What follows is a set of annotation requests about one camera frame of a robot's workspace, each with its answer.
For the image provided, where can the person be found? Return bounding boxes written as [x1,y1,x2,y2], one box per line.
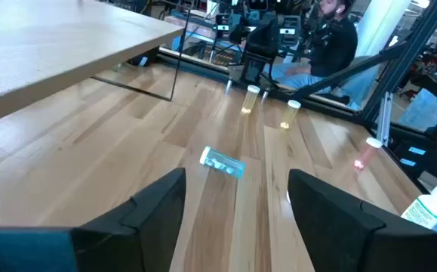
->
[269,0,377,110]

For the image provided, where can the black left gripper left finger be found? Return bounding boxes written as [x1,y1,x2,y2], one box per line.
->
[70,167,187,272]

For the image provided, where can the white bottle with blue label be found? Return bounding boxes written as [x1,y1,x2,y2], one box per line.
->
[400,184,437,234]

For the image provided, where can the black box with blue labels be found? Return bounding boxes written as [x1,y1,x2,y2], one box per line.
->
[386,126,437,182]

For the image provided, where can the pink transparent pill vial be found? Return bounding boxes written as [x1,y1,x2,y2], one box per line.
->
[352,137,383,171]

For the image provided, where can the wooden shelf with black frame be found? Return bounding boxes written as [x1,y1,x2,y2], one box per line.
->
[0,0,192,227]

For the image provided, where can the silver metal bracket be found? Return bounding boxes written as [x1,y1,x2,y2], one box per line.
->
[375,91,393,147]

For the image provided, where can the black metal rig frame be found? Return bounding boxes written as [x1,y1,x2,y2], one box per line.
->
[291,0,437,125]

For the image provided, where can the teal transparent pill vial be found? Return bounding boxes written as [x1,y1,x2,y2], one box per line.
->
[198,145,247,179]

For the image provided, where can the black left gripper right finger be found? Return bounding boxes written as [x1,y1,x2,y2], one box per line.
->
[287,168,437,272]

